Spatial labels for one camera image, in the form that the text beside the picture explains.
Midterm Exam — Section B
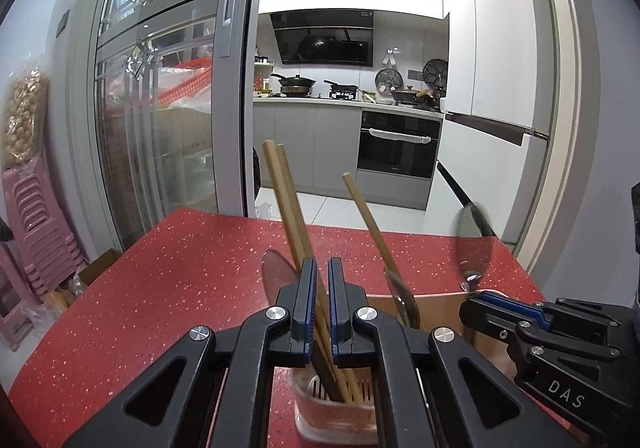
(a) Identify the dark wok with utensil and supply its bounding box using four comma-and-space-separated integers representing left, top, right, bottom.
391, 85, 441, 107

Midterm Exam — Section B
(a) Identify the black frying pan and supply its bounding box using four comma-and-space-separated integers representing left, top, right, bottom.
324, 79, 360, 98

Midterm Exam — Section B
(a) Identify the white oven handle towel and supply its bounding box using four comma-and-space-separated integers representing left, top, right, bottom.
369, 127, 433, 146

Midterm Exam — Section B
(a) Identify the round grey steamer rack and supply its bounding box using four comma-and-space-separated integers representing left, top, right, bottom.
375, 68, 400, 93

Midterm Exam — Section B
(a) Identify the open cardboard box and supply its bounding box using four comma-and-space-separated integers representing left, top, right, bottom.
77, 248, 123, 286

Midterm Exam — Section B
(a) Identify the red plastic basket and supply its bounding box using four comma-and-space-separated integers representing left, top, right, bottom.
150, 58, 216, 106

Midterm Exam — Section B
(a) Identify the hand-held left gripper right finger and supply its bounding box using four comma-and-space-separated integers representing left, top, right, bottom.
327, 257, 581, 448

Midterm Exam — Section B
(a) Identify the plain wooden chopstick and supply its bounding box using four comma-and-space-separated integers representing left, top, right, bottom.
262, 140, 351, 404
275, 143, 362, 404
341, 172, 406, 286

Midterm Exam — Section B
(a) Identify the black range hood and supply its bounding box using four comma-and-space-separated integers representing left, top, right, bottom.
270, 10, 376, 67

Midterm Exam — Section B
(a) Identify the beige plastic cutlery holder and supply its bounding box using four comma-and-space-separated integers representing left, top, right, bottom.
292, 290, 523, 446

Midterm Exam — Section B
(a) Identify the clear dark spoon grey handle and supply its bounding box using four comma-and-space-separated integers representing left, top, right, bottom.
454, 202, 495, 293
262, 249, 303, 311
382, 267, 422, 329

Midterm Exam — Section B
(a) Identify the condiment rack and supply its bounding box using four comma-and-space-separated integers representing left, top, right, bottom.
252, 52, 275, 96

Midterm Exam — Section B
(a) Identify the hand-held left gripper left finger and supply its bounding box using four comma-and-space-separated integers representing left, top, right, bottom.
62, 258, 318, 448

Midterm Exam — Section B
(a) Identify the white refrigerator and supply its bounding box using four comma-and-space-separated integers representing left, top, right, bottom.
425, 0, 556, 243

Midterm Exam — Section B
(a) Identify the black built-in oven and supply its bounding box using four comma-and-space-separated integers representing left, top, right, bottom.
357, 108, 442, 179

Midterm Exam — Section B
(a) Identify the round black steamer rack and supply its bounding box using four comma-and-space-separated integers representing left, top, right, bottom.
422, 58, 448, 87

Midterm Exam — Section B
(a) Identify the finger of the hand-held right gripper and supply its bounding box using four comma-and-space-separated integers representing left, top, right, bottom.
476, 292, 622, 329
459, 296, 626, 364

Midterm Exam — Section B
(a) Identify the black wok with lid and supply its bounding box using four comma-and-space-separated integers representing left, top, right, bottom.
270, 72, 317, 96

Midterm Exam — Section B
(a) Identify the clear bag of brown produce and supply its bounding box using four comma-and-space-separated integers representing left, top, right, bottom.
42, 278, 83, 313

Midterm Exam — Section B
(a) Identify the clear bag of nuts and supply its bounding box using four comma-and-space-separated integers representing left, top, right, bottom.
0, 70, 51, 166

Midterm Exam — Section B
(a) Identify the sliding glass door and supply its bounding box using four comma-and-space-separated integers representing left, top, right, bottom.
65, 0, 266, 253

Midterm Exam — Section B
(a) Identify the single pink plastic stool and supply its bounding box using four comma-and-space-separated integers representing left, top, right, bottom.
0, 243, 38, 354

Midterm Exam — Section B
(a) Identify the stack of pink stools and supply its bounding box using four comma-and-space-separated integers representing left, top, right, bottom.
0, 158, 86, 293

